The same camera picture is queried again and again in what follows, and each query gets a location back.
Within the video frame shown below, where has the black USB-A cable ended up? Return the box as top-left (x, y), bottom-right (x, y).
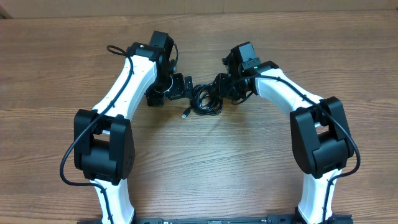
top-left (181, 83), bottom-right (224, 120)

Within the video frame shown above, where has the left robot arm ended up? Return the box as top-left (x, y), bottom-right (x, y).
top-left (67, 31), bottom-right (192, 223)

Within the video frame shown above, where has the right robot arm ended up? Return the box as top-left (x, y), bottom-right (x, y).
top-left (211, 42), bottom-right (358, 223)

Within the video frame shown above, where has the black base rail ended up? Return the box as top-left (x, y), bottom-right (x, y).
top-left (77, 215), bottom-right (354, 224)

